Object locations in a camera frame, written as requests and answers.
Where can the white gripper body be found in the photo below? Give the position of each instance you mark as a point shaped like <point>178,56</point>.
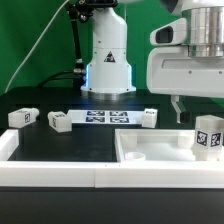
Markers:
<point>171,71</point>

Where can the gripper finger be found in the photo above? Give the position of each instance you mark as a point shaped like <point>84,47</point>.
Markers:
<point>179,107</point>

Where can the white square tabletop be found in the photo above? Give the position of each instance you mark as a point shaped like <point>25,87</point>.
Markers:
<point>135,145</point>

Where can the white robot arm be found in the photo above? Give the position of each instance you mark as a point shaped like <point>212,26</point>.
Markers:
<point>200,28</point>

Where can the white marker tag sheet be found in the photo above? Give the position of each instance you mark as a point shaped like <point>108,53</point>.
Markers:
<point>105,117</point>

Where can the white U-shaped fence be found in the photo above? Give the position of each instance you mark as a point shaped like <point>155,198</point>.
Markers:
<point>143,174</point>

